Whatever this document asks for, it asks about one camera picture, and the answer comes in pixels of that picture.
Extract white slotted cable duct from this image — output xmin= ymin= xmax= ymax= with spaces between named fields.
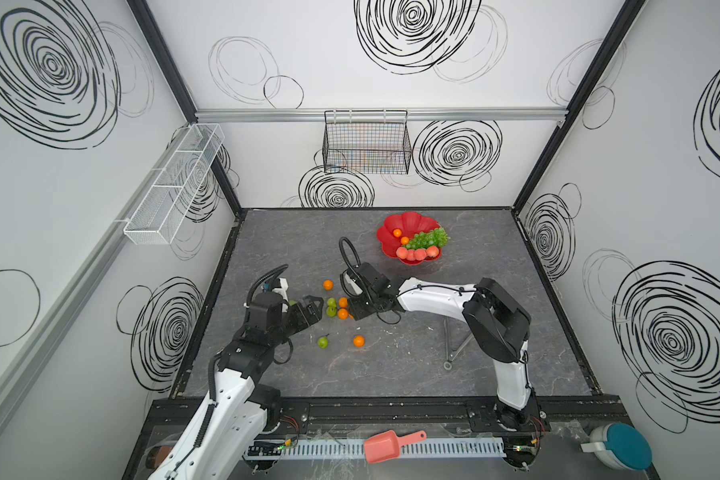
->
xmin=245 ymin=436 xmax=508 ymax=462

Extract brown bottle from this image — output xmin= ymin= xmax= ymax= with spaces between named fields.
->
xmin=144 ymin=445 xmax=173 ymax=470

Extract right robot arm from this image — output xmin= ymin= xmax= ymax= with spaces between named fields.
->
xmin=340 ymin=262 xmax=535 ymax=431

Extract teal and white container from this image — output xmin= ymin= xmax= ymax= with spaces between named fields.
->
xmin=580 ymin=423 xmax=653 ymax=471

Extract pink plastic scoop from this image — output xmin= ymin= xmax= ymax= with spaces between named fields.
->
xmin=363 ymin=430 xmax=427 ymax=464

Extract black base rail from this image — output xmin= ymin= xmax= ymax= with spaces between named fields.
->
xmin=146 ymin=395 xmax=631 ymax=434

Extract metal kitchen tongs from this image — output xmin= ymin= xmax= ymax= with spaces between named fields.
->
xmin=443 ymin=318 xmax=473 ymax=372

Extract white wire shelf basket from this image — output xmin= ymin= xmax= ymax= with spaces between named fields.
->
xmin=123 ymin=123 xmax=224 ymax=246

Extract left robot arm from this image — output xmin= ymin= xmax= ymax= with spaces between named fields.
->
xmin=150 ymin=277 xmax=324 ymax=479

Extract green fake grape bunch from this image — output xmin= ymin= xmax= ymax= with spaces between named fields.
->
xmin=404 ymin=227 xmax=450 ymax=250

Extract red flower-shaped fruit bowl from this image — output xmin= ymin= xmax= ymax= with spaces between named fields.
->
xmin=376 ymin=212 xmax=445 ymax=266

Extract black wire basket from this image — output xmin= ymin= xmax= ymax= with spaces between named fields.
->
xmin=321 ymin=109 xmax=413 ymax=175

